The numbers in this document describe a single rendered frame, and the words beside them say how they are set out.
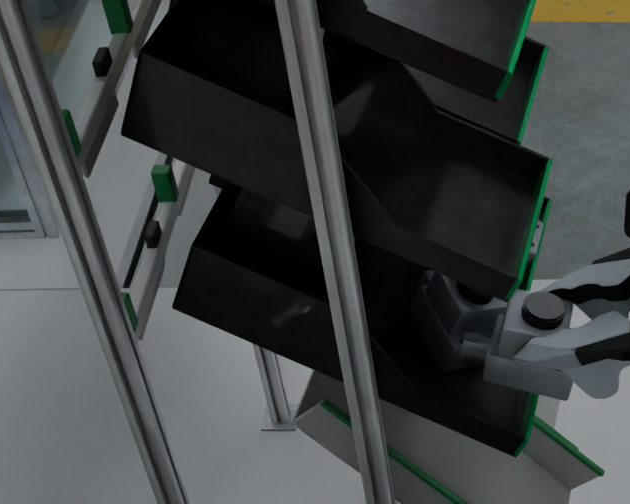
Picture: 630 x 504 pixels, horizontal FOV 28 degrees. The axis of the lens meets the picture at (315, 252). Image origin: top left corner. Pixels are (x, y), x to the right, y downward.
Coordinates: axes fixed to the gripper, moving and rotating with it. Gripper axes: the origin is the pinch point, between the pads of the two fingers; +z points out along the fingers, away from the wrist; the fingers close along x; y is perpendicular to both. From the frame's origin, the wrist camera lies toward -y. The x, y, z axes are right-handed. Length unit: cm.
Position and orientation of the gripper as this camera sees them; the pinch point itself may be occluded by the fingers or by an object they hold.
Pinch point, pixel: (532, 321)
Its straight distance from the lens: 91.2
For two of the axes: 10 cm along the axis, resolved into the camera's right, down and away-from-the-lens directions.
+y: 5.2, 7.2, 4.7
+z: -8.1, 2.3, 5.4
